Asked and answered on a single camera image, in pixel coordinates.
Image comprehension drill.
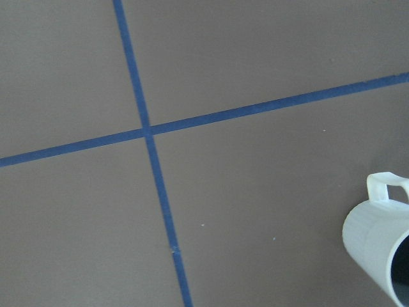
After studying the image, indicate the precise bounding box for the white ribbed HOME mug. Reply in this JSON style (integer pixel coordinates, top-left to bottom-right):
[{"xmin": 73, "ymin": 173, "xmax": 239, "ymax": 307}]
[{"xmin": 342, "ymin": 172, "xmax": 408, "ymax": 306}]

